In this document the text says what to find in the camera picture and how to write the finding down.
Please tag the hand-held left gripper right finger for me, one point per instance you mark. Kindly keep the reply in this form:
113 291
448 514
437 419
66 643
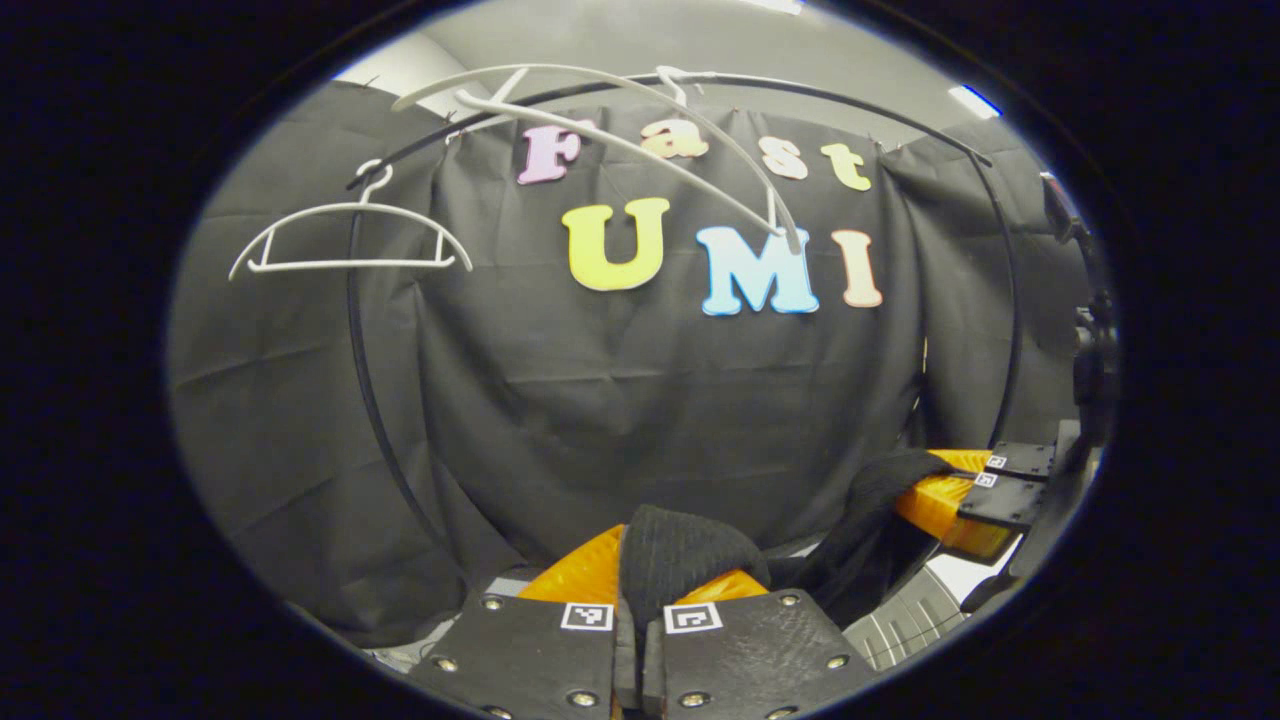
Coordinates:
750 660

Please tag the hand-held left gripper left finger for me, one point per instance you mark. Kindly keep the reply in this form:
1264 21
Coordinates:
530 660

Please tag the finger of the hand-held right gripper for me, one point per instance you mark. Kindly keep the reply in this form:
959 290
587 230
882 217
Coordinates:
1025 460
1005 500

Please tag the black knit garment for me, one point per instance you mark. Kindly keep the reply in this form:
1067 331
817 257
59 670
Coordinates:
680 555

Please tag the grey ribbed laundry hamper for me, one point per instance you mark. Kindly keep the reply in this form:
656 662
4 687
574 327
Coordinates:
905 620

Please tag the black metal clothes rack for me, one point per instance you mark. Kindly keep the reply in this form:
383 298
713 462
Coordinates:
362 380

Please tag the white plastic clothes hanger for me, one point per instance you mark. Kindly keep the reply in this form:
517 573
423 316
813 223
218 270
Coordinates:
640 155
350 265

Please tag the black backdrop cloth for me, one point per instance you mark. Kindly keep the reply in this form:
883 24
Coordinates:
600 400

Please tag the small ceiling lamp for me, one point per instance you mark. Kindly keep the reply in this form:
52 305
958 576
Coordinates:
975 101

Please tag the large round ceiling lamp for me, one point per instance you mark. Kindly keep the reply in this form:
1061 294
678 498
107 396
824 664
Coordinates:
772 5

